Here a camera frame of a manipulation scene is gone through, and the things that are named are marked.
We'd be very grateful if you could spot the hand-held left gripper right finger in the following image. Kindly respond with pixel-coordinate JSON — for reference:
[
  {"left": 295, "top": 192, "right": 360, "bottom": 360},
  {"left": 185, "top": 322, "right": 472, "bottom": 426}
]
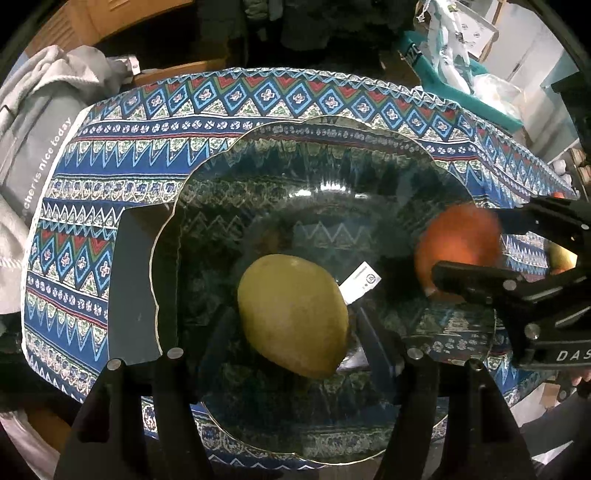
[{"left": 358, "top": 307, "right": 539, "bottom": 480}]

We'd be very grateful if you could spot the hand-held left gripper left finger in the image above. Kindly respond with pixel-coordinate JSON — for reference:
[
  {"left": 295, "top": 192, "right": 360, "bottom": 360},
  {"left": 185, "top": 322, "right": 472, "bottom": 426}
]
[{"left": 54, "top": 207, "right": 218, "bottom": 480}]

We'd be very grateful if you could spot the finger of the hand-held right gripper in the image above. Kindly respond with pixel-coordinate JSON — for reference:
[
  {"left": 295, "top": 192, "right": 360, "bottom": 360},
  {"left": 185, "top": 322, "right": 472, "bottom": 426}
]
[
  {"left": 431, "top": 260, "right": 555, "bottom": 342},
  {"left": 496, "top": 198, "right": 591, "bottom": 247}
]

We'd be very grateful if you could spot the yellow-green pear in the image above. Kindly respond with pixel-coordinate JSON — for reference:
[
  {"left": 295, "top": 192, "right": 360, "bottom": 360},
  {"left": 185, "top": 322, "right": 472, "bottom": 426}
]
[
  {"left": 549, "top": 242, "right": 576, "bottom": 274},
  {"left": 237, "top": 254, "right": 350, "bottom": 379}
]

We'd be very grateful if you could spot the orange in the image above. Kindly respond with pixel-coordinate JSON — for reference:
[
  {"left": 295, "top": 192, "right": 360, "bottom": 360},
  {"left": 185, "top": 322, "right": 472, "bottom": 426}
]
[{"left": 414, "top": 203, "right": 504, "bottom": 303}]

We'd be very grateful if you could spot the clear glass plate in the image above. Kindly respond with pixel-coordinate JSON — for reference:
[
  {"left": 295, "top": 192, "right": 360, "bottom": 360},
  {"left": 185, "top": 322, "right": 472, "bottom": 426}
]
[{"left": 150, "top": 115, "right": 509, "bottom": 464}]

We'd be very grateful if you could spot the rack with small jars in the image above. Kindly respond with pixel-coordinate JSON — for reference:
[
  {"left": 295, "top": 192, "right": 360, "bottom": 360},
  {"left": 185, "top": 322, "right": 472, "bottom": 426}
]
[{"left": 549, "top": 147, "right": 591, "bottom": 186}]

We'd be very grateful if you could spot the blue patterned tablecloth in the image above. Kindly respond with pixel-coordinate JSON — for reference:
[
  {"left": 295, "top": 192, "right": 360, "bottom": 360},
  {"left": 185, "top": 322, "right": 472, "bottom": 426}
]
[{"left": 21, "top": 67, "right": 580, "bottom": 468}]

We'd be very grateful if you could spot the grey hoodie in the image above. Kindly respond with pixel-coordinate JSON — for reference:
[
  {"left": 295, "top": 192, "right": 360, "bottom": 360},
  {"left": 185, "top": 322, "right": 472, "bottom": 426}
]
[{"left": 0, "top": 45, "right": 140, "bottom": 315}]

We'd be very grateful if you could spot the wooden shelf rack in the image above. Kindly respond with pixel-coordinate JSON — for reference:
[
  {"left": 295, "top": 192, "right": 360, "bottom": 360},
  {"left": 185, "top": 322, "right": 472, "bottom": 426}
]
[{"left": 478, "top": 0, "right": 502, "bottom": 63}]

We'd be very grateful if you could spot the teal basket with bags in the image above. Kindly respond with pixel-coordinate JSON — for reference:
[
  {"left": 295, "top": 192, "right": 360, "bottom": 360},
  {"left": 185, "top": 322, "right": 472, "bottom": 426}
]
[{"left": 398, "top": 31, "right": 525, "bottom": 132}]

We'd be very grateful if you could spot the cardboard box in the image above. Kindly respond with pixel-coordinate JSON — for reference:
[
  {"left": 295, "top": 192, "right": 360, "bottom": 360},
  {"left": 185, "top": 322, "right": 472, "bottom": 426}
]
[{"left": 133, "top": 58, "right": 228, "bottom": 88}]

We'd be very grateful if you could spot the wooden cabinet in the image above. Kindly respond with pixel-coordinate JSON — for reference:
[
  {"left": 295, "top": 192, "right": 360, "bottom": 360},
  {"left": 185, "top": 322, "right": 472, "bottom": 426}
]
[{"left": 28, "top": 0, "right": 229, "bottom": 52}]

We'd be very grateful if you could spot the dark hanging clothing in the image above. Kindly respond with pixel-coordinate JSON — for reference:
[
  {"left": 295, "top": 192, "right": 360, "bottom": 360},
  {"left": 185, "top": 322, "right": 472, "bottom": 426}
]
[{"left": 242, "top": 0, "right": 419, "bottom": 54}]

